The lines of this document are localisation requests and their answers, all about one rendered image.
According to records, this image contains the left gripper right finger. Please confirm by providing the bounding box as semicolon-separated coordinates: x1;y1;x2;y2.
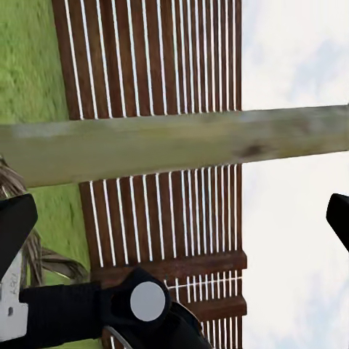
326;193;349;252

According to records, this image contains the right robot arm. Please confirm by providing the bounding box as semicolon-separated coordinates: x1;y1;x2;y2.
0;252;212;349

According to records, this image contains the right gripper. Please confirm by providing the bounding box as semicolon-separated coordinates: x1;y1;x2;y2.
0;284;65;349

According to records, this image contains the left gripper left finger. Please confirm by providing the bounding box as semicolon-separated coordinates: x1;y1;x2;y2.
0;193;38;280

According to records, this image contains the wicker basket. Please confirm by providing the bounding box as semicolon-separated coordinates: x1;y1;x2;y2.
0;159;90;290

